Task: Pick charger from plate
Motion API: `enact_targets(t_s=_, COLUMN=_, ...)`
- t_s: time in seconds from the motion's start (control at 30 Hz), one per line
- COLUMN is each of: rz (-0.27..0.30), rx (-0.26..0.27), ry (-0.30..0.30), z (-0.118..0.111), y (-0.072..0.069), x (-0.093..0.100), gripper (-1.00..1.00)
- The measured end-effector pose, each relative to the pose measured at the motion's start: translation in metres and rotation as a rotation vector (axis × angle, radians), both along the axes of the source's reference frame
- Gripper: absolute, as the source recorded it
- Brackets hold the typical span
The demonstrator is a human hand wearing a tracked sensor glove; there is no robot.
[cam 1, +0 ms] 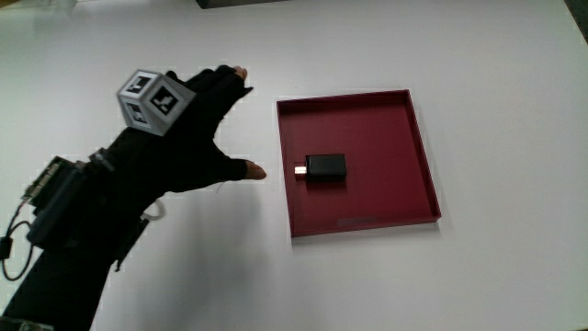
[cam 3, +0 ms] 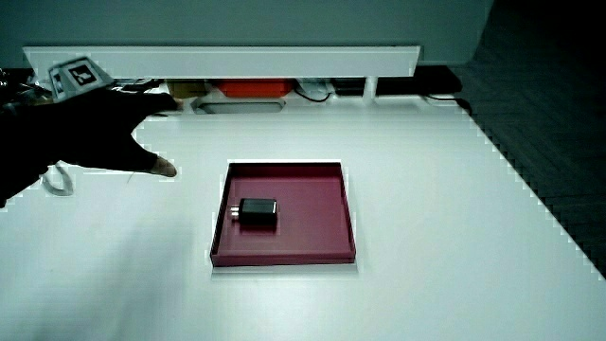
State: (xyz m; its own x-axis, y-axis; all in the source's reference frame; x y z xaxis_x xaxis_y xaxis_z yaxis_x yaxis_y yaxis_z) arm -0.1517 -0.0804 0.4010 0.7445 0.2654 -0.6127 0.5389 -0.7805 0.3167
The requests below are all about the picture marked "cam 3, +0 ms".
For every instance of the person's left hand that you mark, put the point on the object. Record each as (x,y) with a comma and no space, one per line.
(94,128)

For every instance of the black charger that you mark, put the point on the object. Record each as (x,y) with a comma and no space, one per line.
(258,209)

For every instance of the dark red square plate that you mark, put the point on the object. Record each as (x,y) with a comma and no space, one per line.
(308,222)

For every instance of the person's left forearm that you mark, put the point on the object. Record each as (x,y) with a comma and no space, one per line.
(19,147)

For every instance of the brown box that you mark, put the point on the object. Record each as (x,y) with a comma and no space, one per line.
(187,88)

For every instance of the white monitor riser shelf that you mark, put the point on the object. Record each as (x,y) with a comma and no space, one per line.
(237,61)

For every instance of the orange box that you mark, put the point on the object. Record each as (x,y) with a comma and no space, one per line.
(254,88)

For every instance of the white adapter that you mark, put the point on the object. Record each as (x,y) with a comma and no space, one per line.
(313,87)

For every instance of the black flat device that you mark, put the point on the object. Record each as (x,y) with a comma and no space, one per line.
(416,80)

